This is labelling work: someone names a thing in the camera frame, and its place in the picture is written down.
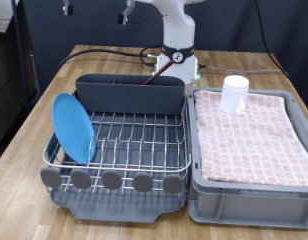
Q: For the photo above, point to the grey plastic crate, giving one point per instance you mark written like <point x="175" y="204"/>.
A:
<point x="247" y="208"/>

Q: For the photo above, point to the blue plate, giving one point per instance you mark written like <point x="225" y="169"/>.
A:
<point x="72" y="128"/>

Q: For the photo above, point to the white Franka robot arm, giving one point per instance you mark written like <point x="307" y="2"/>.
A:
<point x="177" y="30"/>

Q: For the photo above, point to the pink checked cloth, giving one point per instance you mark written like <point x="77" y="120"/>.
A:
<point x="247" y="140"/>

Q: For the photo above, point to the dark cabinet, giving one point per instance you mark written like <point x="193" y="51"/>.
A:
<point x="7" y="83"/>

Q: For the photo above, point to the grey shelf board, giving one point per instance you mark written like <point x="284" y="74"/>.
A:
<point x="2" y="16"/>

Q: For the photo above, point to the brown wooden spoon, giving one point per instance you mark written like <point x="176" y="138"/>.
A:
<point x="157" y="74"/>

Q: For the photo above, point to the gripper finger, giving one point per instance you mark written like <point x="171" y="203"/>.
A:
<point x="126" y="13"/>
<point x="67" y="8"/>

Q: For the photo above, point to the black curtain backdrop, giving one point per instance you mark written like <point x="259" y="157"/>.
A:
<point x="94" y="23"/>

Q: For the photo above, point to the dark grey cutlery holder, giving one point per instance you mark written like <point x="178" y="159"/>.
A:
<point x="127" y="98"/>

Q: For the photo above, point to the white mug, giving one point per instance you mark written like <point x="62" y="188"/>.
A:
<point x="232" y="95"/>

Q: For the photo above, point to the grey dish drying rack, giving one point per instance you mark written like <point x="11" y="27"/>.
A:
<point x="110" y="211"/>

